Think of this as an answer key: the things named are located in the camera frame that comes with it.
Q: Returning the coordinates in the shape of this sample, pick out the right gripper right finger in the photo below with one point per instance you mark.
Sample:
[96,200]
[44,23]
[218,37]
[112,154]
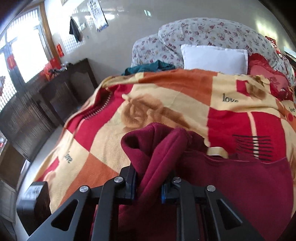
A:
[204,213]

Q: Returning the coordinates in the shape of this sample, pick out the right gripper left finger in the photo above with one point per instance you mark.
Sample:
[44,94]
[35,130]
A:
[90,213]

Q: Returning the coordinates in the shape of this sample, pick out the maroon fleece garment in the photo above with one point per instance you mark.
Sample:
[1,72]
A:
[261,191]

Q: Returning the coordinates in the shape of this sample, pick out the dark wooden side table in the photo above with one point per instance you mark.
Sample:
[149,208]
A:
[31,115]

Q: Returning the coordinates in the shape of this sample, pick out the orange red patterned blanket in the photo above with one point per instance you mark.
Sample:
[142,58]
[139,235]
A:
[235,112]

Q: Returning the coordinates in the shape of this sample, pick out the red box on table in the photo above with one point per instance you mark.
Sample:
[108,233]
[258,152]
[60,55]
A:
[50,66]

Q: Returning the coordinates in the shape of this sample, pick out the teal garment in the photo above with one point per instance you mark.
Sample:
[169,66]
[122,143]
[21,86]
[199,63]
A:
[156,66]

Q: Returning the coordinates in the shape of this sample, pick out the white pillow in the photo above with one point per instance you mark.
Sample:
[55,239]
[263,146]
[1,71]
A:
[217,59]

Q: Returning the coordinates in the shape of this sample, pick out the red heart cushion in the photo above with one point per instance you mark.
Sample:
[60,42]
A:
[278,83]

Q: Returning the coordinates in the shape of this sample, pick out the floral quilt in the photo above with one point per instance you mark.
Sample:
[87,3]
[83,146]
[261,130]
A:
[166,44]

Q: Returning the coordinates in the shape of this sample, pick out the window with wooden frame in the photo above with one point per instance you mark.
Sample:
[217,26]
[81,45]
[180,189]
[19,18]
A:
[25,51]

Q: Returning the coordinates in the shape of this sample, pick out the dark cloth hanging on wall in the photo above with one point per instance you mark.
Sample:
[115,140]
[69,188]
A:
[74,30]

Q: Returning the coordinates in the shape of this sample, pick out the wall calendar poster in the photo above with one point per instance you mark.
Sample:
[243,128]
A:
[97,15]

